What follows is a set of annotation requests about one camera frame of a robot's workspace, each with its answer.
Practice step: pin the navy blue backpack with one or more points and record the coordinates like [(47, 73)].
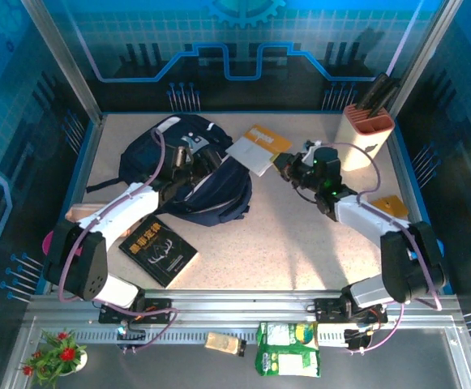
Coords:
[(215, 194)]

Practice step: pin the aluminium frame post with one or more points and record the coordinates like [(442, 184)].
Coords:
[(421, 61), (65, 61)]

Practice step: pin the aluminium rail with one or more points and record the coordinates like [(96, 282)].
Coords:
[(239, 302)]

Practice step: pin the black book with gold print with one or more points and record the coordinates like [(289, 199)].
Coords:
[(158, 251)]

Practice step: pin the cream knife block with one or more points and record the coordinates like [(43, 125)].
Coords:
[(356, 150)]

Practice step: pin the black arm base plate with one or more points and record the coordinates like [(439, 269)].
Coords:
[(158, 308), (328, 310)]

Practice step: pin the red flower potted plant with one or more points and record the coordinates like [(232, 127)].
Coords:
[(56, 356)]

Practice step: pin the white and orange book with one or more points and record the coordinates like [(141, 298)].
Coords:
[(251, 150)]

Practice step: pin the small orange card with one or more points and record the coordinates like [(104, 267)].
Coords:
[(393, 206)]

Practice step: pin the beige snack packet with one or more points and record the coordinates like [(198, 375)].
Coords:
[(225, 344)]

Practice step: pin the green and white packet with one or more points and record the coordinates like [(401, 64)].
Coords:
[(283, 334), (288, 362)]

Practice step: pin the pink disc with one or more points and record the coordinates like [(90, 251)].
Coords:
[(48, 243)]

